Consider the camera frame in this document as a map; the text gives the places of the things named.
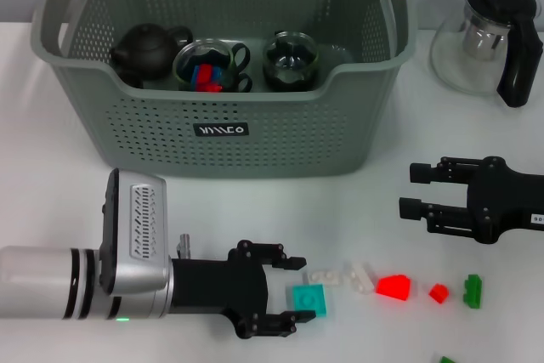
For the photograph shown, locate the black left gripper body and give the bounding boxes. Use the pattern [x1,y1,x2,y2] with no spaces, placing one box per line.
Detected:
[171,239,273,339]

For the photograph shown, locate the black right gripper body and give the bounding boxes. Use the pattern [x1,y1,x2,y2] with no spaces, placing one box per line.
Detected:
[465,156,544,246]

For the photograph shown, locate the teal square brick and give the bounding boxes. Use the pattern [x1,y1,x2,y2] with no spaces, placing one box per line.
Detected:
[291,284,330,318]

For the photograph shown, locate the dark red brick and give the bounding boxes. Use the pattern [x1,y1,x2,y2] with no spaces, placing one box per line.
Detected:
[195,63,216,84]

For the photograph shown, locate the blue square brick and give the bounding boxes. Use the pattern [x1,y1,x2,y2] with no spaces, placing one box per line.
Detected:
[189,65,225,88]

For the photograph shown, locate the grey perforated storage basket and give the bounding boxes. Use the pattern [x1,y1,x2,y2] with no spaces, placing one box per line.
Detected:
[31,0,420,179]

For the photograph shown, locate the silver left connector plug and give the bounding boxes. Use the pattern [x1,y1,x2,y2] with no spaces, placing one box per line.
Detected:
[177,233,192,260]

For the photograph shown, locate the translucent white brick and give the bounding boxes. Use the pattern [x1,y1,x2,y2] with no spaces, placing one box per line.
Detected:
[343,259,377,295]

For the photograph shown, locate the large red sloped brick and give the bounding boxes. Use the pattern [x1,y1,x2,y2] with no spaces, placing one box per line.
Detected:
[376,274,412,303]

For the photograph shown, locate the small black clay cup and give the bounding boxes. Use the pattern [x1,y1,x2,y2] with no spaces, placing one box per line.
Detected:
[116,68,146,89]

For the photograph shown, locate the black clay teapot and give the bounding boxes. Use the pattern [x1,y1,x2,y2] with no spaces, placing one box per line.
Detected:
[109,22,196,80]

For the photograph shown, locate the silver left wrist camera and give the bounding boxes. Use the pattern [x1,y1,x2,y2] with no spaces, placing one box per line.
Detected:
[99,167,174,297]

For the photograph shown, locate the glass pitcher black handle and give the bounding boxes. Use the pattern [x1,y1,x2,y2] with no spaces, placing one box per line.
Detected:
[429,0,544,109]

